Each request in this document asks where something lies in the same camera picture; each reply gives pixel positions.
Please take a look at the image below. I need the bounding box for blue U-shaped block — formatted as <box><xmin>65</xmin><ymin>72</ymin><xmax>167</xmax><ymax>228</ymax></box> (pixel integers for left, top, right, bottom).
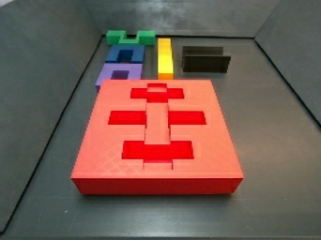
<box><xmin>105</xmin><ymin>44</ymin><xmax>145</xmax><ymax>64</ymax></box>

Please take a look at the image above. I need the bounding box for red board with cutouts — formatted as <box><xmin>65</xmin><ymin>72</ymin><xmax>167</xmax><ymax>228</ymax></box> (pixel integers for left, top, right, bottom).
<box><xmin>70</xmin><ymin>80</ymin><xmax>243</xmax><ymax>195</ymax></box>

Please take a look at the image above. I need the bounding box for yellow long bar block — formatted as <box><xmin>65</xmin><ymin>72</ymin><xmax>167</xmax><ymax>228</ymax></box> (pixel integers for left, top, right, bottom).
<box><xmin>157</xmin><ymin>38</ymin><xmax>172</xmax><ymax>80</ymax></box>

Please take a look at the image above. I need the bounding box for green U-shaped block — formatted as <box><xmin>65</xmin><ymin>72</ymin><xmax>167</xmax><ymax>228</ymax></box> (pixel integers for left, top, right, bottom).
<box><xmin>105</xmin><ymin>30</ymin><xmax>155</xmax><ymax>46</ymax></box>

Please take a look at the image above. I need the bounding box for purple U-shaped block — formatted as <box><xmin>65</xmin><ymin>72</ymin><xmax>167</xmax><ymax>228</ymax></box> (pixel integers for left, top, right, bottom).
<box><xmin>94</xmin><ymin>63</ymin><xmax>143</xmax><ymax>89</ymax></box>

